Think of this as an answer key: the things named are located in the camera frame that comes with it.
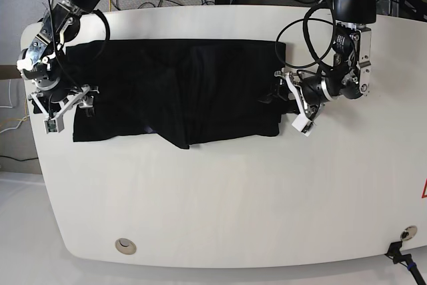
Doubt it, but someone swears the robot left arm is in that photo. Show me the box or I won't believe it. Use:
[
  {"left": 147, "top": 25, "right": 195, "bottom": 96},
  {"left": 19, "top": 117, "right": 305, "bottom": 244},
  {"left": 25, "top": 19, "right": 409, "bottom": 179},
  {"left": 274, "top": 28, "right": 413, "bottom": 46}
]
[{"left": 260, "top": 0, "right": 376, "bottom": 125}]

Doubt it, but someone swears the silver table grommet right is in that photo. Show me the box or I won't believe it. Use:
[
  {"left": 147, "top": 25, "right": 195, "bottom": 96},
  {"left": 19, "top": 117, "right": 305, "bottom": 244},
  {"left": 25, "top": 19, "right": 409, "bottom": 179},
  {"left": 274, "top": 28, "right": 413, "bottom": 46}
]
[{"left": 400, "top": 226, "right": 418, "bottom": 242}]

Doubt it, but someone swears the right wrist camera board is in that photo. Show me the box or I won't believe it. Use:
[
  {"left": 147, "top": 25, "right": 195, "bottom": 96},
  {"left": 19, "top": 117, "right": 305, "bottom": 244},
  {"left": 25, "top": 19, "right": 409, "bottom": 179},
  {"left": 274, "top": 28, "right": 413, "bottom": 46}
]
[{"left": 43, "top": 117, "right": 64, "bottom": 134}]

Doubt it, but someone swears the white cable at left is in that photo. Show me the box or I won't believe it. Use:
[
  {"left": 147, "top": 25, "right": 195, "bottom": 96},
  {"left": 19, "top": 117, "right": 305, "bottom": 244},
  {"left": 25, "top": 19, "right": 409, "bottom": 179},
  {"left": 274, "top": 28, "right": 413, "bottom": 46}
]
[{"left": 0, "top": 79, "right": 27, "bottom": 133}]

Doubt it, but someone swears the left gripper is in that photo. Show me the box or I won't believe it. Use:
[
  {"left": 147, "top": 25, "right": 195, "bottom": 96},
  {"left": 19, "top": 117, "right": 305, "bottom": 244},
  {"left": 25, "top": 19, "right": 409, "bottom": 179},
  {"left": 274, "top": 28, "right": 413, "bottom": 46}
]
[{"left": 260, "top": 69, "right": 329, "bottom": 122}]

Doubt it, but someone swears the black T-shirt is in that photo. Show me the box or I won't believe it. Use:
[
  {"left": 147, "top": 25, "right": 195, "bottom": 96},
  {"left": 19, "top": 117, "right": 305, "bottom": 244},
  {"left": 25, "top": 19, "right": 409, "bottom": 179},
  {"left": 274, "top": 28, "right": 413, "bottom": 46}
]
[{"left": 66, "top": 39, "right": 286, "bottom": 150}]

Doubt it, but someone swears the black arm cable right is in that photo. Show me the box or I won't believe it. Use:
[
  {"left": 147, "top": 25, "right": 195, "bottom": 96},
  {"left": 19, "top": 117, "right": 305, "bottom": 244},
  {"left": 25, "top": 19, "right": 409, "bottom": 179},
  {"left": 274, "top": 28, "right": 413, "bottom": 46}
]
[{"left": 38, "top": 0, "right": 111, "bottom": 89}]

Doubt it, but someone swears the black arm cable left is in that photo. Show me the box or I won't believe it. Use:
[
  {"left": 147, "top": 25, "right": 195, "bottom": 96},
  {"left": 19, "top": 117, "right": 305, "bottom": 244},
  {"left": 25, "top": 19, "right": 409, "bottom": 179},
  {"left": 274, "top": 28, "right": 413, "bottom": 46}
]
[{"left": 275, "top": 0, "right": 338, "bottom": 69}]

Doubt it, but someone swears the silver table grommet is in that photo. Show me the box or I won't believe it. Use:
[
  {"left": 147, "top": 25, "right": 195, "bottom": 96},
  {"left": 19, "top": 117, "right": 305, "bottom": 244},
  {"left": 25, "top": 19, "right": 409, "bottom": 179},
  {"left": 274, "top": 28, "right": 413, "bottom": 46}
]
[
  {"left": 115, "top": 238, "right": 137, "bottom": 255},
  {"left": 400, "top": 226, "right": 418, "bottom": 242}
]

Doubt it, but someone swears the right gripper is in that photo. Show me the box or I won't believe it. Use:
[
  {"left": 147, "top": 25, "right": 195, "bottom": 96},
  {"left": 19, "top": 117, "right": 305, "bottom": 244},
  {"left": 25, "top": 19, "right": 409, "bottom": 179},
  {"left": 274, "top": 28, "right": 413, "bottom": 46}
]
[{"left": 28, "top": 85, "right": 99, "bottom": 119}]

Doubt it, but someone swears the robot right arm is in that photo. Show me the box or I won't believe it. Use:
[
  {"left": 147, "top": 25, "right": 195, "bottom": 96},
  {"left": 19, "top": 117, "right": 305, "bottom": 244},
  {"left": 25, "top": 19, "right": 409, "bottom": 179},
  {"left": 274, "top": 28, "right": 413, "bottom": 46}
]
[{"left": 17, "top": 0, "right": 111, "bottom": 132}]

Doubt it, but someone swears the silver table grommet left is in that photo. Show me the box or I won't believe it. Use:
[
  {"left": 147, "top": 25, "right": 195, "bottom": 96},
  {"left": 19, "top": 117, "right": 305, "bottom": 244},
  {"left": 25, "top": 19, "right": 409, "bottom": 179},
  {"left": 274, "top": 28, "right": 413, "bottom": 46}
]
[{"left": 115, "top": 238, "right": 137, "bottom": 255}]

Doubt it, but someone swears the black clamp with cable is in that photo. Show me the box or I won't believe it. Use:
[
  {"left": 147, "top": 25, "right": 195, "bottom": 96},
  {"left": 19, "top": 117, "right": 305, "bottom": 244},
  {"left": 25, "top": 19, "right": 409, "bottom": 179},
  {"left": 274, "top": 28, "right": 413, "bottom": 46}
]
[{"left": 385, "top": 241, "right": 426, "bottom": 285}]

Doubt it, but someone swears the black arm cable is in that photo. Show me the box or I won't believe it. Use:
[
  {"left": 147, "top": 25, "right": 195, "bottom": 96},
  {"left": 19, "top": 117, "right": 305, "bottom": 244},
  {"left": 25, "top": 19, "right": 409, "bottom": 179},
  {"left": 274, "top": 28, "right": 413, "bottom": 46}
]
[
  {"left": 38, "top": 0, "right": 111, "bottom": 89},
  {"left": 275, "top": 0, "right": 338, "bottom": 69}
]

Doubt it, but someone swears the red warning triangle sticker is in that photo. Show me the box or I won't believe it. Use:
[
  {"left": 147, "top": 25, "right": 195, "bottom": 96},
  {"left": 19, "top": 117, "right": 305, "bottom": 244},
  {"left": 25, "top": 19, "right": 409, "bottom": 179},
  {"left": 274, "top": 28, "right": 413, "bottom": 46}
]
[{"left": 421, "top": 180, "right": 427, "bottom": 199}]

